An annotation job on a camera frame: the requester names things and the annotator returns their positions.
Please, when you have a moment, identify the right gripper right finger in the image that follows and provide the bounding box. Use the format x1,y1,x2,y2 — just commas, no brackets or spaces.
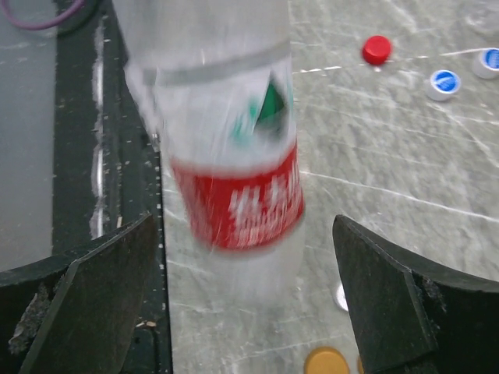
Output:
332,215,498,374

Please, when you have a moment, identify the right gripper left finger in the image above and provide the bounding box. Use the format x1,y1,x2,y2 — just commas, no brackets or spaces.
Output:
1,213,156,373

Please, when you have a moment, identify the blue white bottle cap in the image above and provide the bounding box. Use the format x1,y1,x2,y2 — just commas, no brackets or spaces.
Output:
472,48,499,79

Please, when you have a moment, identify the clear bottle red cap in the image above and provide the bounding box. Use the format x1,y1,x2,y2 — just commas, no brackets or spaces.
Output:
114,1,305,303

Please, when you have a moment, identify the clear bottle blue cap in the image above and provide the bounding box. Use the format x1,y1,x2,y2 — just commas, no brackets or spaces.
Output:
464,0,499,35

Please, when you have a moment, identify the brown cap upper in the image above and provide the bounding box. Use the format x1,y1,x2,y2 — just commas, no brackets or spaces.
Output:
357,356,364,374

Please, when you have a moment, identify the brown cap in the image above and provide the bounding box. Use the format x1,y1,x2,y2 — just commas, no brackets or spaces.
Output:
357,356,364,374
303,347,350,374

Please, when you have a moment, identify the white green cap lower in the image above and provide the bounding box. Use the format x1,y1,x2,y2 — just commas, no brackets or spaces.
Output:
335,283,349,312

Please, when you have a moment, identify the brown cap lower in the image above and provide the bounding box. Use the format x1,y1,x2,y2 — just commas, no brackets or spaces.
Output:
303,347,350,374

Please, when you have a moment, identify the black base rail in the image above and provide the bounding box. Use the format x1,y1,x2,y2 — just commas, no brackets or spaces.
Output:
50,0,172,374

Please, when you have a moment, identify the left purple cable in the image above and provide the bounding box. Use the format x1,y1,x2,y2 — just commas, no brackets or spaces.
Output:
0,0,85,30

